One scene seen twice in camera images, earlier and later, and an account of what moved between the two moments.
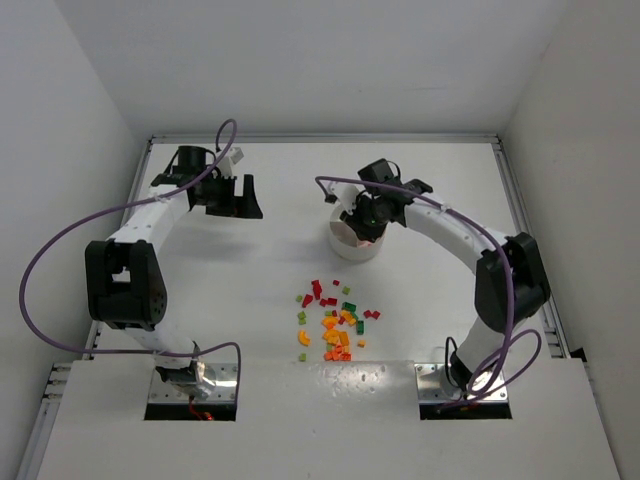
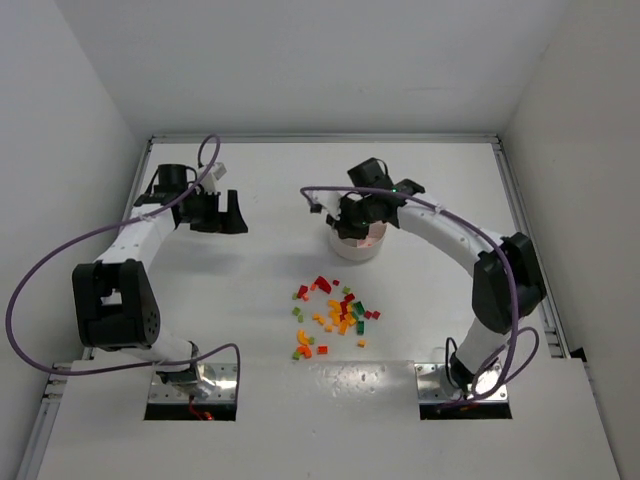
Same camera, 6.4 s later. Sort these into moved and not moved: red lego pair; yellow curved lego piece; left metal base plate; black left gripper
Moved: black left gripper
Not moved: yellow curved lego piece; left metal base plate; red lego pair
